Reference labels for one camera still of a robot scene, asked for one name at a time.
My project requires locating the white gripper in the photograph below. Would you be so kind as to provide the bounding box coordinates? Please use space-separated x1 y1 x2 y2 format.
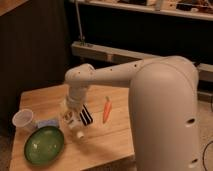
63 95 86 121

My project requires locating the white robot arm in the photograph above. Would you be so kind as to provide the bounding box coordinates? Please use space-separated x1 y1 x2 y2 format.
65 56 201 171

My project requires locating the green ceramic bowl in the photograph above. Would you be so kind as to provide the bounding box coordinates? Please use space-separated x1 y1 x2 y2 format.
24 126 64 166

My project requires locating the black striped eraser block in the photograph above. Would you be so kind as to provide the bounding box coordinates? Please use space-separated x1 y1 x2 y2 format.
80 106 93 126

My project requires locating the orange toy carrot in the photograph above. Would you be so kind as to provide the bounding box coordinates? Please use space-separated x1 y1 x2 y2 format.
102 96 112 124

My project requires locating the wooden table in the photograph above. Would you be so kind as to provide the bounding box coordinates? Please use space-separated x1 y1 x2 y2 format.
9 86 134 171

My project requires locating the white plastic cup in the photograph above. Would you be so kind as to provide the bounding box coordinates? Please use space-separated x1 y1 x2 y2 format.
12 109 37 132

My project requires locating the metal shelf rack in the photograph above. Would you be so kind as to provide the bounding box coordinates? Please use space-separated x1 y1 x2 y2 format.
67 1 213 98

